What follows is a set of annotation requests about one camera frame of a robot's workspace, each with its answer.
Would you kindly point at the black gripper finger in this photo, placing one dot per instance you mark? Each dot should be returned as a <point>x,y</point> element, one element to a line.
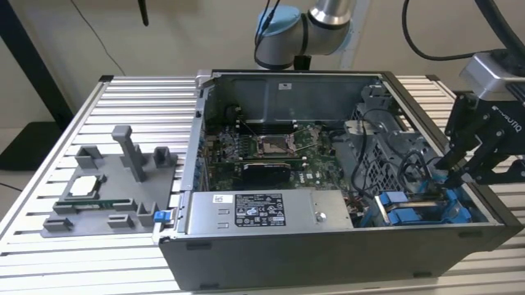
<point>494,166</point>
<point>463,123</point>

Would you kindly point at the hard disk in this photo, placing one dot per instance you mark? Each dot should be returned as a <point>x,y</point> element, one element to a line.
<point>395,215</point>

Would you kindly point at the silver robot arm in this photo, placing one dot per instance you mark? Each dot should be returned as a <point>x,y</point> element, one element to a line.
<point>323,30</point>

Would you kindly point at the grey metal disk bay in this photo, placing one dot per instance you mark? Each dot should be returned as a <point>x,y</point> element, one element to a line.
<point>370,147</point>

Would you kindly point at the black RAM slot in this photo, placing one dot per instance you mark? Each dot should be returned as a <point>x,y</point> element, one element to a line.
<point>270,157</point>
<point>266,122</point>
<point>266,129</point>
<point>266,126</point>

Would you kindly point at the green motherboard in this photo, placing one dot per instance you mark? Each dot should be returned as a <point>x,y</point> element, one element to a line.
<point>327,159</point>

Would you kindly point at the CPU socket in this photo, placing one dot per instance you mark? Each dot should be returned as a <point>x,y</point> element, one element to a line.
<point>272,146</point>

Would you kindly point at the black graphics card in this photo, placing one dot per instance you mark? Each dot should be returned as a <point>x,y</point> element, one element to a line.
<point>266,176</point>

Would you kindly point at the black PC case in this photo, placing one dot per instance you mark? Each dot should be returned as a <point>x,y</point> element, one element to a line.
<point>287,261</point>

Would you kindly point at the silver power supply unit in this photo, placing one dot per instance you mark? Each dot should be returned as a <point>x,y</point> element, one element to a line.
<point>204,215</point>

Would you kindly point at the blue plastic latch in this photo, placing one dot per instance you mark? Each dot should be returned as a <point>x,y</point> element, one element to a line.
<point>160,216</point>

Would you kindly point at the black antenna rod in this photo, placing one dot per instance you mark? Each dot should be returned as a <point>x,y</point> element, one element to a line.
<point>143,12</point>

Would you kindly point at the grey parts rack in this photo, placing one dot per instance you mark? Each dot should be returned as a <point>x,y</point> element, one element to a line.
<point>123,196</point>

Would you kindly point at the green RAM stick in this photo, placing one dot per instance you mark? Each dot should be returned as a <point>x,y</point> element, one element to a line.
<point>108,202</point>

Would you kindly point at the silver CPU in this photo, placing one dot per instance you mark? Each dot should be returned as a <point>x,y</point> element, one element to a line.
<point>84,186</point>

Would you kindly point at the black stand with base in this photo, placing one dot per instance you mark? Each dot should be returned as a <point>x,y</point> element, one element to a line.
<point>24,147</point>

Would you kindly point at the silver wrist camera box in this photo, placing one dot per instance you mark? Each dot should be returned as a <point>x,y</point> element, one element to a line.
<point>485,77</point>

